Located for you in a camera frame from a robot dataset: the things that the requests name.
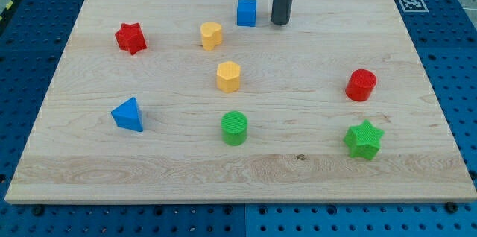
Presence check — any white fiducial marker tag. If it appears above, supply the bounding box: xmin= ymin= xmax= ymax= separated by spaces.
xmin=397 ymin=0 xmax=429 ymax=13

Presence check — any red star block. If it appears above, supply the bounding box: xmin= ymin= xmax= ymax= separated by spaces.
xmin=115 ymin=23 xmax=147 ymax=55

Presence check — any green star block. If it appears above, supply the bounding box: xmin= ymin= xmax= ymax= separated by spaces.
xmin=343 ymin=119 xmax=385 ymax=160

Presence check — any yellow hexagon block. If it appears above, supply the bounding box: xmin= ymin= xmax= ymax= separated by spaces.
xmin=216 ymin=61 xmax=241 ymax=93

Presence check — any black yellow hazard tape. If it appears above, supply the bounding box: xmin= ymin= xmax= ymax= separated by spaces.
xmin=1 ymin=0 xmax=22 ymax=23

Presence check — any yellow heart block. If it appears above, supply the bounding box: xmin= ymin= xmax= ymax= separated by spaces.
xmin=200 ymin=22 xmax=223 ymax=51

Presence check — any blue cube block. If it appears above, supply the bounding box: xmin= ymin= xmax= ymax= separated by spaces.
xmin=236 ymin=0 xmax=257 ymax=27

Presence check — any light wooden board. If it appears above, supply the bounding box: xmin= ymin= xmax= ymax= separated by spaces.
xmin=5 ymin=0 xmax=476 ymax=205

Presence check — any blue triangle block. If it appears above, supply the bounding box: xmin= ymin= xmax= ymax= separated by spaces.
xmin=110 ymin=97 xmax=144 ymax=132

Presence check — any green cylinder block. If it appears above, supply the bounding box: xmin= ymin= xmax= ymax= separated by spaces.
xmin=221 ymin=110 xmax=248 ymax=146

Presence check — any red cylinder block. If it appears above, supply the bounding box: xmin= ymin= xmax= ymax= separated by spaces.
xmin=345 ymin=69 xmax=377 ymax=101

